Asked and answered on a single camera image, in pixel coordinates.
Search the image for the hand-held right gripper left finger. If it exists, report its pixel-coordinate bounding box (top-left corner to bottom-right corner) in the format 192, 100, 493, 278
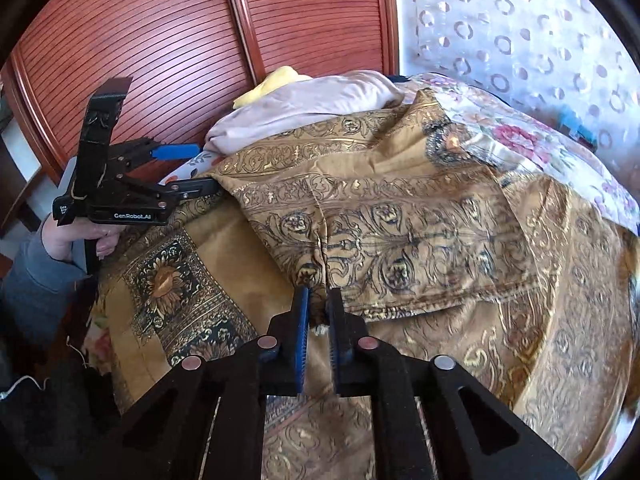
92, 286, 311, 480

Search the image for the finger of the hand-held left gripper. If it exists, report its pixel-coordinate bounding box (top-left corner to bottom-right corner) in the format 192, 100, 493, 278
112, 177, 222, 211
107, 138, 201, 173

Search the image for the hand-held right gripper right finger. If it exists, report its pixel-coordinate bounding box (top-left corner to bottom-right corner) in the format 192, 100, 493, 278
326, 287, 582, 480

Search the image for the gold patterned cloth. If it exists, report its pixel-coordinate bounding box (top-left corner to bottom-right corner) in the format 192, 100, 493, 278
92, 87, 640, 480

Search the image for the person's left forearm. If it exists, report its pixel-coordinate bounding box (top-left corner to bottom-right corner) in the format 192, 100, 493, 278
0, 232, 98, 361

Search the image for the person's left hand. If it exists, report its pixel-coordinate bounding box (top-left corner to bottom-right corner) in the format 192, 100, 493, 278
41, 214, 122, 263

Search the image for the yellow cloth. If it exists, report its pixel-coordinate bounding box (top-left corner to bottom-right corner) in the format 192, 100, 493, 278
232, 65, 315, 109

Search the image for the red wooden wardrobe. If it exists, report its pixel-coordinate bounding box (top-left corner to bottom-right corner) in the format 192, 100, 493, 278
0, 0, 401, 241

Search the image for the lavender pillow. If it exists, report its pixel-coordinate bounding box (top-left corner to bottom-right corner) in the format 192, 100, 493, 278
205, 71, 407, 157

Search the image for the person's dark clothing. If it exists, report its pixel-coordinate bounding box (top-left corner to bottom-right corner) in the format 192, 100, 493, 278
0, 355, 128, 480

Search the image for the floral bedsheet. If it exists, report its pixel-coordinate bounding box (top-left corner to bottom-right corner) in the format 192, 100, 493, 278
82, 72, 640, 376

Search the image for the blue plastic object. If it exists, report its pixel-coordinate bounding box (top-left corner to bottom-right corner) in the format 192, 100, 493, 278
556, 106, 599, 150

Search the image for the white curtain with circles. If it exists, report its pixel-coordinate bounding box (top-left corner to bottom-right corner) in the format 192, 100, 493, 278
392, 0, 640, 153

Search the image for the white cable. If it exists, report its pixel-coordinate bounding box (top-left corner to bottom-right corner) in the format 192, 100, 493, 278
0, 334, 90, 402

